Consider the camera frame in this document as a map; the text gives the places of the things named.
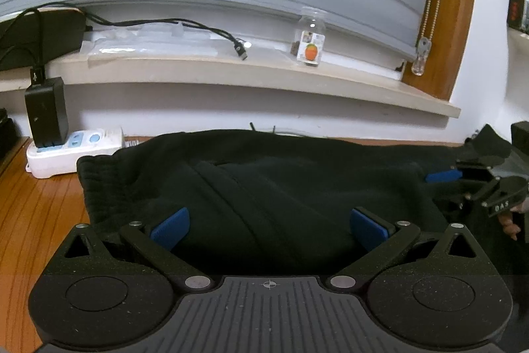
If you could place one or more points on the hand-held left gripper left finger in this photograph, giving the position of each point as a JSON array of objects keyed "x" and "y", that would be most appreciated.
[{"x": 171, "y": 225}]

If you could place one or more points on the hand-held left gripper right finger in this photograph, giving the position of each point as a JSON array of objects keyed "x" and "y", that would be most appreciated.
[{"x": 368, "y": 227}]

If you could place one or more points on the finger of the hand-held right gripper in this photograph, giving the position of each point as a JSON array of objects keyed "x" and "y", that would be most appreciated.
[
  {"x": 500, "y": 198},
  {"x": 444, "y": 175}
]

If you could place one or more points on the black sweatpants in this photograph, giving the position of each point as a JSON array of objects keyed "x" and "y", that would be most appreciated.
[{"x": 268, "y": 191}]

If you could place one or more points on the person's right hand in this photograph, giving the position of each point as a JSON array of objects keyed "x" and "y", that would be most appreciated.
[{"x": 510, "y": 222}]

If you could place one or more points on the white bookshelf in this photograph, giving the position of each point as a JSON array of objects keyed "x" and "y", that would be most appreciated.
[{"x": 520, "y": 38}]

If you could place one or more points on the white power strip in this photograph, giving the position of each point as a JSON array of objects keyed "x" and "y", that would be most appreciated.
[{"x": 53, "y": 165}]

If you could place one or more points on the black power adapter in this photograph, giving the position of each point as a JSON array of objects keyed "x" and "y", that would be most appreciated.
[{"x": 47, "y": 113}]

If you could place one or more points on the beige window sill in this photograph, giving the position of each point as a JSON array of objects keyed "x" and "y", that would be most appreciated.
[{"x": 248, "y": 74}]

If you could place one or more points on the glass bottle orange label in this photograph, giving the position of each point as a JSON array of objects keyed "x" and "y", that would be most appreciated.
[{"x": 310, "y": 51}]

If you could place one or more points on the clear plastic bag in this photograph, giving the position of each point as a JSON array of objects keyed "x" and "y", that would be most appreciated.
[{"x": 144, "y": 43}]

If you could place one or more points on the black flat case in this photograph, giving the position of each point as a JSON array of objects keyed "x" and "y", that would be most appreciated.
[{"x": 41, "y": 38}]

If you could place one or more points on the wooden window frame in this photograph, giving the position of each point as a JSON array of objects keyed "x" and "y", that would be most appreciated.
[{"x": 454, "y": 26}]

